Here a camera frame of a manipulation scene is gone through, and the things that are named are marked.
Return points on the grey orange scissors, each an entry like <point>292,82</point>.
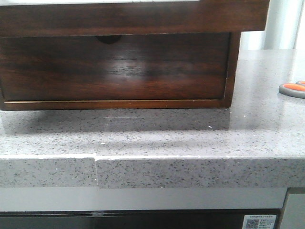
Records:
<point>296,90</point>

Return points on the wooden drawer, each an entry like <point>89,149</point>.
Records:
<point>114,69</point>
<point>133,18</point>

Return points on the dark wooden drawer cabinet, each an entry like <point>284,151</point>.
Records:
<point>232,66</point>

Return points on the dark under-counter appliance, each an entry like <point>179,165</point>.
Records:
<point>132,219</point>

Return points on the white QR code sticker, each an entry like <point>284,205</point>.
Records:
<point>259,221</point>

